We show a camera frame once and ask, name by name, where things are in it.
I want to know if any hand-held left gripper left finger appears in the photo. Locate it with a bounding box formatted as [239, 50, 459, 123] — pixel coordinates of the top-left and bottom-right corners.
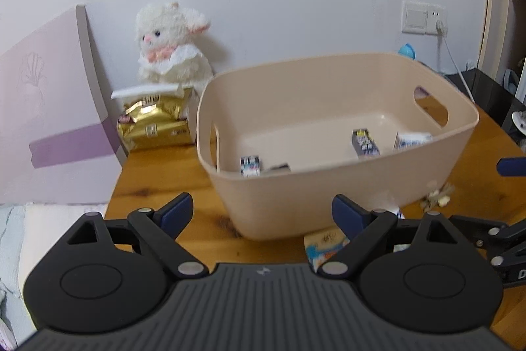
[66, 192, 208, 280]

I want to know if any crumpled beige wrapper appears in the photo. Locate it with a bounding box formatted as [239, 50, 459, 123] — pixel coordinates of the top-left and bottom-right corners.
[419, 182, 456, 212]

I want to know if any white plug with cable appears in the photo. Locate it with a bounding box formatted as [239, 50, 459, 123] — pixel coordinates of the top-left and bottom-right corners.
[435, 19, 474, 102]

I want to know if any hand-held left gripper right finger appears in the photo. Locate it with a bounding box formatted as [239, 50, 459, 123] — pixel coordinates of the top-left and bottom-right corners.
[318, 194, 461, 280]

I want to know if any gold snack box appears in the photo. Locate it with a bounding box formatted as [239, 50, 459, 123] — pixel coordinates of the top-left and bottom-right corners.
[116, 116, 195, 153]

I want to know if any black side cabinet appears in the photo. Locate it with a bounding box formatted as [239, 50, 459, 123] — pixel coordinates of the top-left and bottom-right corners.
[445, 67, 526, 138]

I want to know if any white patterned item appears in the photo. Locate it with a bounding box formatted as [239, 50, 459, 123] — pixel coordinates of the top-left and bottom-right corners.
[511, 110, 526, 136]

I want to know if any gold foil snack bag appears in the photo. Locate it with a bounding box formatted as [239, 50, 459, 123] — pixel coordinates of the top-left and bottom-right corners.
[122, 89, 195, 122]

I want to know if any pink purple headboard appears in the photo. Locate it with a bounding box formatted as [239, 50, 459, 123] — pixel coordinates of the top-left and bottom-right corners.
[0, 4, 128, 206]

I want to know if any beige wooden shelf unit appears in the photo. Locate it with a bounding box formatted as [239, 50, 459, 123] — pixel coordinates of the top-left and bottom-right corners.
[478, 0, 526, 106]

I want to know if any white plush bunny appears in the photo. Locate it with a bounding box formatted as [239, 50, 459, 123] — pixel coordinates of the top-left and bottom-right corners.
[135, 1, 227, 85]

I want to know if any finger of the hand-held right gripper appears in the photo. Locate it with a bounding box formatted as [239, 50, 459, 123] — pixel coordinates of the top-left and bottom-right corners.
[496, 157, 526, 177]
[448, 214, 510, 250]

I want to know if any pale bed blanket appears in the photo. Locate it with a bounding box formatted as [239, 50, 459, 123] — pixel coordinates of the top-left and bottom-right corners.
[0, 202, 110, 348]

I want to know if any beige plastic basket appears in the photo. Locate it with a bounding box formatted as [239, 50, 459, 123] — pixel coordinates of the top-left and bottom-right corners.
[196, 52, 480, 241]

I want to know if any yellow blue small carton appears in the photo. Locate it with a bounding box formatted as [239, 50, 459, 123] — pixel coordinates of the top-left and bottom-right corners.
[303, 227, 351, 274]

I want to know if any white wall switch socket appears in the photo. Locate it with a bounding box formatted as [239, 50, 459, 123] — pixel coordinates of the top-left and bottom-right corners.
[401, 0, 447, 36]

